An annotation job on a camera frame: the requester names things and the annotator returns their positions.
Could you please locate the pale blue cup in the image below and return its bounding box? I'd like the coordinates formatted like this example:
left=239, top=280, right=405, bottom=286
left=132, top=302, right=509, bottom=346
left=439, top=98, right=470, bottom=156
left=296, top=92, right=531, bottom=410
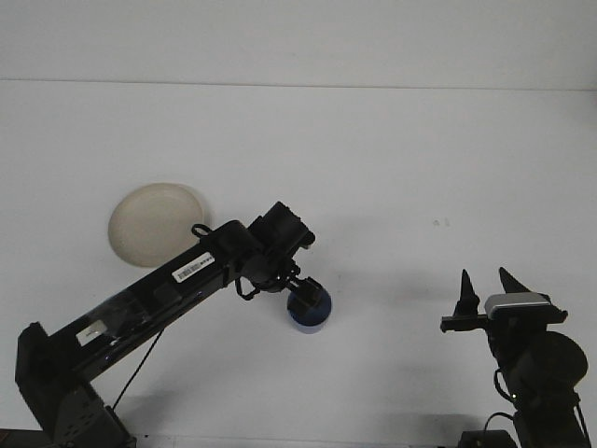
left=286, top=284, right=335, bottom=336

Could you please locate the pale round plate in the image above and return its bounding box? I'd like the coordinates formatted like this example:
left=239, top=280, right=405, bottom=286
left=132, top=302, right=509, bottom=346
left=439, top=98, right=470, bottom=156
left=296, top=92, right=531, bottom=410
left=107, top=182, right=215, bottom=269

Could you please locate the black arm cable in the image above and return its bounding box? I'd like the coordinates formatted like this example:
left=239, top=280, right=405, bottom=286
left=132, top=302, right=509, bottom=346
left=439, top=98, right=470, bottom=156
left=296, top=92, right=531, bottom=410
left=113, top=223, right=262, bottom=408
left=482, top=367, right=515, bottom=433

